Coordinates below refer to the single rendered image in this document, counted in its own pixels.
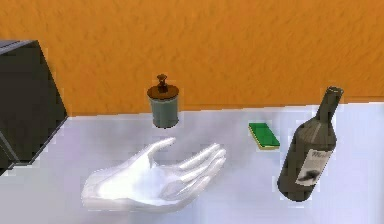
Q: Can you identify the black box appliance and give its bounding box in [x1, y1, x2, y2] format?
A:
[0, 39, 69, 176]

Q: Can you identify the grey dispenser with brown pump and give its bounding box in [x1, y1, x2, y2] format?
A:
[146, 73, 181, 129]

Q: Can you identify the green and yellow sponge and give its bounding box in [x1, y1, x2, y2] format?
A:
[248, 122, 281, 151]

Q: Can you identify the dark green wine bottle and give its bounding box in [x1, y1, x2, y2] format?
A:
[276, 86, 345, 203]

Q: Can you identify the white hand statue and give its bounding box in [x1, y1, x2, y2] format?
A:
[80, 136, 228, 213]

